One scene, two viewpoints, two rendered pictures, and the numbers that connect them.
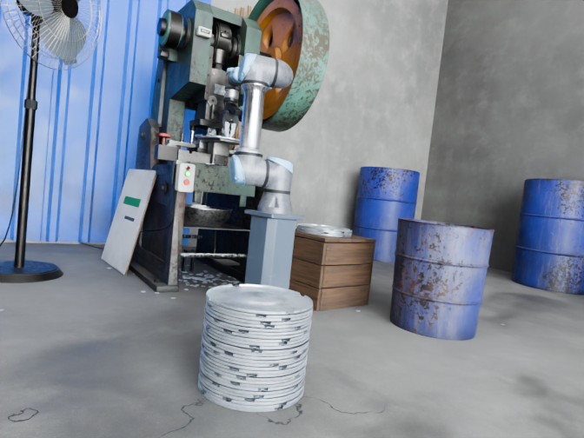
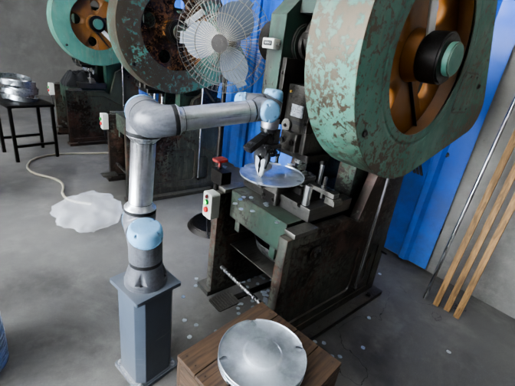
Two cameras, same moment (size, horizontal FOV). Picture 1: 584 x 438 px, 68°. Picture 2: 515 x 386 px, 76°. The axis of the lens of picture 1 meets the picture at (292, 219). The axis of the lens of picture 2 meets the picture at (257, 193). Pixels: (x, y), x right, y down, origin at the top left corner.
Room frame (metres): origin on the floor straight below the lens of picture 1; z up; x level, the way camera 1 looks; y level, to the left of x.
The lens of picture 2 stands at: (2.07, -0.94, 1.28)
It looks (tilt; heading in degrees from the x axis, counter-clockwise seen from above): 23 degrees down; 81
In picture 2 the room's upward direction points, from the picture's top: 8 degrees clockwise
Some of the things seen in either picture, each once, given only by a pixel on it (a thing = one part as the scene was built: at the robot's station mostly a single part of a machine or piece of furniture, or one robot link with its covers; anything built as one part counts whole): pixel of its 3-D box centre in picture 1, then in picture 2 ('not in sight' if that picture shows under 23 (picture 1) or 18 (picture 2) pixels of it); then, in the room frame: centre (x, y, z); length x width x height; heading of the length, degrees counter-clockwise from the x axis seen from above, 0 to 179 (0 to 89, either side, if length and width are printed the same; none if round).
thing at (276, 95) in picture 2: (233, 80); (271, 103); (2.28, 0.38, 1.10); 0.09 x 0.08 x 0.11; 21
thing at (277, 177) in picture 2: (222, 139); (272, 174); (2.33, 0.42, 0.79); 0.29 x 0.29 x 0.01
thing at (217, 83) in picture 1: (216, 96); (303, 117); (2.44, 0.49, 1.04); 0.17 x 0.15 x 0.30; 34
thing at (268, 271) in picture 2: (200, 224); (284, 253); (2.48, 0.52, 0.31); 0.43 x 0.42 x 0.01; 124
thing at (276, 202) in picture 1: (275, 201); (145, 269); (1.85, 0.08, 0.50); 0.15 x 0.15 x 0.10
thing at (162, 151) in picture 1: (165, 163); (220, 185); (2.11, 0.65, 0.62); 0.10 x 0.06 x 0.20; 124
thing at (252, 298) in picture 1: (260, 297); not in sight; (1.16, 0.06, 0.25); 0.29 x 0.29 x 0.01
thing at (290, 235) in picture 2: (235, 202); (346, 248); (2.74, 0.37, 0.45); 0.92 x 0.12 x 0.90; 34
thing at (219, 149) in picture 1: (221, 152); (270, 188); (2.33, 0.42, 0.72); 0.25 x 0.14 x 0.14; 34
